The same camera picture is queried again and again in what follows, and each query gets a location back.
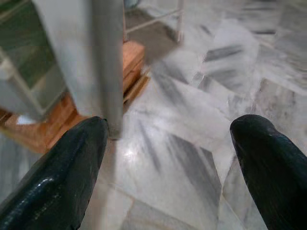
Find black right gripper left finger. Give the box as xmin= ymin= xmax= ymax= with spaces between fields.
xmin=0 ymin=116 xmax=108 ymax=230

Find white fridge door shelf rail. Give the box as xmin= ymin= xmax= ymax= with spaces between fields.
xmin=0 ymin=46 xmax=52 ymax=117

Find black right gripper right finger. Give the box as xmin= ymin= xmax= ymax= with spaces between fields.
xmin=229 ymin=114 xmax=307 ymax=230

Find grey fridge door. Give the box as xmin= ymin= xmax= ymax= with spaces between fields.
xmin=31 ymin=0 xmax=124 ymax=140

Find white metal rack frame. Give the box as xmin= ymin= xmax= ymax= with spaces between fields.
xmin=123 ymin=0 xmax=186 ymax=44

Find orange wooden fridge base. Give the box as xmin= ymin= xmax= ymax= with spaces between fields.
xmin=0 ymin=40 xmax=151 ymax=154

